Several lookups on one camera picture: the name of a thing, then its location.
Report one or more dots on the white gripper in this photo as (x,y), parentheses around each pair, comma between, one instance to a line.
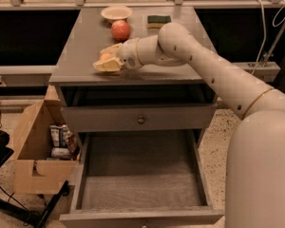
(128,54)

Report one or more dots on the orange fruit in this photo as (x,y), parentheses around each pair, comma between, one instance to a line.
(103,56)

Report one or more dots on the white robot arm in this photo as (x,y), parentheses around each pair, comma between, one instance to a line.
(255,168)

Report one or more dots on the grey wooden drawer cabinet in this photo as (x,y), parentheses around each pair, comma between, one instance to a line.
(149,98)

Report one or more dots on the closed grey top drawer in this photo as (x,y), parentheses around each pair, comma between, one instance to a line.
(138,117)

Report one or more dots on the open grey middle drawer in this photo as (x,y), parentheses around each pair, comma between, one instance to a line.
(148,179)

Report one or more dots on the red apple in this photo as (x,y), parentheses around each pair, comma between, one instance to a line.
(120,30)

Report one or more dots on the cream ceramic bowl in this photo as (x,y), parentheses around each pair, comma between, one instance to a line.
(115,13)

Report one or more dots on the green yellow sponge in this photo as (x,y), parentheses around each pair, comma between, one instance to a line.
(157,21)

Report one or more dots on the snack packets in box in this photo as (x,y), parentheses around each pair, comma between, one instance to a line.
(64,143)

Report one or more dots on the cardboard box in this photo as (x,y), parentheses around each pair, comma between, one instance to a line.
(36,172)

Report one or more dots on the metal railing frame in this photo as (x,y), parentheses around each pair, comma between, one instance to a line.
(34,75)

